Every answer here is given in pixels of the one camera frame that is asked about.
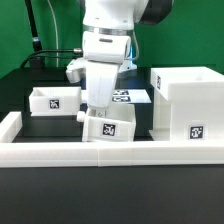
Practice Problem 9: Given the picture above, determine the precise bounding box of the white U-shaped fence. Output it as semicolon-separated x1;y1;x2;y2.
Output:
0;112;224;168

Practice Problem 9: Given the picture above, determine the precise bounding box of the white drawer box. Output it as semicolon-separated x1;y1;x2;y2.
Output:
77;103;136;142
29;87;82;116

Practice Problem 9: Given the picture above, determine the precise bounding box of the black cable with connector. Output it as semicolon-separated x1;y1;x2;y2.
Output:
20;47;84;70

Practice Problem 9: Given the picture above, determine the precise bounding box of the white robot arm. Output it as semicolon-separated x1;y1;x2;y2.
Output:
66;0;174;116

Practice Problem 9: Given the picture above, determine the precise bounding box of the white thin cable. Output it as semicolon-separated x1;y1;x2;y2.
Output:
46;0;60;68

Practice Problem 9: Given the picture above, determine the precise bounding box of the white drawer cabinet housing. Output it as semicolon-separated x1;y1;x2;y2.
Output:
150;67;224;141

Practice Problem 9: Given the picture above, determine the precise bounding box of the white front drawer box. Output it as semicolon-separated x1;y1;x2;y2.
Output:
77;103;136;142

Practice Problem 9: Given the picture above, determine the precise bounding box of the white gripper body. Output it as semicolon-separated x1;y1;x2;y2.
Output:
66;59;120;109

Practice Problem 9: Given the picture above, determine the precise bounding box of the white fiducial marker sheet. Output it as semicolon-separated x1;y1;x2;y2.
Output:
109;89;151;104

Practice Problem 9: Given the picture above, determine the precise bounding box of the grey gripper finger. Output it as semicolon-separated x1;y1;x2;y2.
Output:
97;109;107;118

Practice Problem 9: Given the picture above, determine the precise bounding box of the white rear drawer box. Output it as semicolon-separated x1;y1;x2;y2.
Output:
29;87;82;116

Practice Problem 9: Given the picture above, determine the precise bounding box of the black camera stand pole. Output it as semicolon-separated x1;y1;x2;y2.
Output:
24;0;45;69

